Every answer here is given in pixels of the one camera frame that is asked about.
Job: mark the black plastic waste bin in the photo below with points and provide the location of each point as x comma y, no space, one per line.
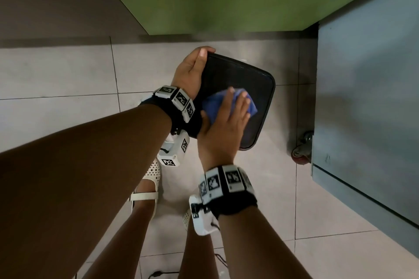
235,72

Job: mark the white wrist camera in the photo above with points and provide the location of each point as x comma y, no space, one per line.
203,223
175,151

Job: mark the red caster wheel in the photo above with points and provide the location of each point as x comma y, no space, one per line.
301,154

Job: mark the person's left hand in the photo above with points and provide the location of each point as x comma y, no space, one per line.
188,76

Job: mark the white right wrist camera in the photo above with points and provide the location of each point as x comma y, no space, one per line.
203,223

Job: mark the person's left forearm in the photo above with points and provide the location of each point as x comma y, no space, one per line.
75,197

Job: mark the pale blue wheeled cabinet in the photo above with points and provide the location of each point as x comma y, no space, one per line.
366,92

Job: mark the person's right hand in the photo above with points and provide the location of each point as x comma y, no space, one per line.
219,141

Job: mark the white perforated left shoe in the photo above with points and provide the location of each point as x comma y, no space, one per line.
154,175

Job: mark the person's right forearm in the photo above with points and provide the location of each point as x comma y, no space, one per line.
258,246

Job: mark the white perforated shoe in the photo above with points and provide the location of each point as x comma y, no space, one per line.
187,218
154,175

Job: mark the blue cleaning cloth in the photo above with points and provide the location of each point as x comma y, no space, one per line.
212,105

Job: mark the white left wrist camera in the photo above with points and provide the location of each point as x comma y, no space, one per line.
175,151

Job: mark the white perforated right shoe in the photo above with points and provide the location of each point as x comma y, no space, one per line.
187,218

